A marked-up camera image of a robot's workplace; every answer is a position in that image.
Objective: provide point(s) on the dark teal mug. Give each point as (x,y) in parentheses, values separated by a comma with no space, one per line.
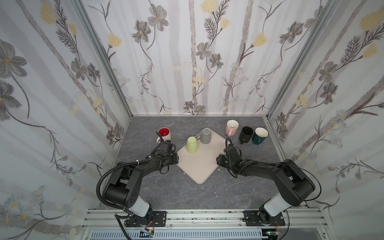
(259,136)

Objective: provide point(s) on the beige plastic tray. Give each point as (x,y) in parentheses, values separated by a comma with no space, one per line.
(201,164)

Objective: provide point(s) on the pink mug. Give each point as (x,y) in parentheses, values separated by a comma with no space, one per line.
(231,128)

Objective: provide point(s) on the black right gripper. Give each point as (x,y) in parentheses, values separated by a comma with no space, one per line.
(222,160)

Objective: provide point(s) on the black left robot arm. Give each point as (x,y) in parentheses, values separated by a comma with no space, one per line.
(119,187)

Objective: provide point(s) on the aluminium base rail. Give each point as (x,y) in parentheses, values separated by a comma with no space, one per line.
(301,223)

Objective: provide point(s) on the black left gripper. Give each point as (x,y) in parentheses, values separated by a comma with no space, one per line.
(173,157)

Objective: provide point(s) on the grey mug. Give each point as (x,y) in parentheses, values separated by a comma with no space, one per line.
(205,136)

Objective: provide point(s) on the white perforated cable duct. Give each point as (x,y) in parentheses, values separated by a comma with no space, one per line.
(223,234)

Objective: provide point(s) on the cream white mug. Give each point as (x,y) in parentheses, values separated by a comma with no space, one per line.
(165,135)

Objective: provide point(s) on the black mug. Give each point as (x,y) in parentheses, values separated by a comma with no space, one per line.
(246,135)

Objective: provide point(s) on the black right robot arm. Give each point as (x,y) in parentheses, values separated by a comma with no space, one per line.
(292,182)

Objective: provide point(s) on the light green mug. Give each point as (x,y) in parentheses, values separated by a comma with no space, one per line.
(192,145)

